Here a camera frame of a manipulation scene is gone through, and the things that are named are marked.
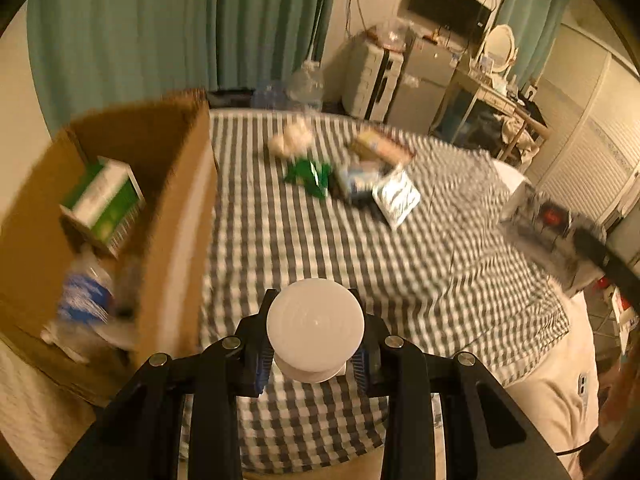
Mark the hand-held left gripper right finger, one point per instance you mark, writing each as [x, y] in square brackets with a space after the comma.
[361, 367]

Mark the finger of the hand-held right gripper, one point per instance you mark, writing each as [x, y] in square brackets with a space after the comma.
[610, 262]

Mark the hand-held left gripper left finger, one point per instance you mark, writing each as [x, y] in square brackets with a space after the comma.
[262, 365]

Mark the white round jar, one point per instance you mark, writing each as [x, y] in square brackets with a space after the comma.
[315, 325]

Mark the cardboard box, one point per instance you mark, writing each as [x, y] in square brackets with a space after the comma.
[170, 240]

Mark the clear container with blue label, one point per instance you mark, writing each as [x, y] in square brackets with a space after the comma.
[82, 305]

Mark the green white medicine box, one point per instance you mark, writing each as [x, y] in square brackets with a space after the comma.
[102, 205]

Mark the checked cloth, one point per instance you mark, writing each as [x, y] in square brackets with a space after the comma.
[325, 250]

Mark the white louvred wardrobe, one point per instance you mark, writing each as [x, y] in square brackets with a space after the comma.
[585, 135]

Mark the wooden chair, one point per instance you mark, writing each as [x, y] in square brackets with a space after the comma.
[520, 135]

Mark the white blue snack bag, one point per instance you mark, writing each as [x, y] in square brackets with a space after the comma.
[396, 197]

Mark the blue white packet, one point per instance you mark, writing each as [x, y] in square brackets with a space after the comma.
[357, 182]

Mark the green snack bag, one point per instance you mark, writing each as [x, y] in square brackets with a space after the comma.
[310, 175]

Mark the white dressing table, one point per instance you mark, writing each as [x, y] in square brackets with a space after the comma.
[475, 105]

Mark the brown snack box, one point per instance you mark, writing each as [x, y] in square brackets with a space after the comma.
[380, 147]

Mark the white plush toy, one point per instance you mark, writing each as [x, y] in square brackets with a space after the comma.
[292, 137]

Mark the oval white mirror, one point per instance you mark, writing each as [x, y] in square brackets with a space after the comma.
[500, 47]

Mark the small grey fridge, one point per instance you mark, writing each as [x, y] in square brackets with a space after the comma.
[422, 85]

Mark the teal curtain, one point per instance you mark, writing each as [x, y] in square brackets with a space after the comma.
[175, 25]
[530, 15]

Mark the black television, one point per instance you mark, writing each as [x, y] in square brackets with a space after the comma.
[447, 0]

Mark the clear plastic bag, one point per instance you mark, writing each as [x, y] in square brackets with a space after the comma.
[395, 34]

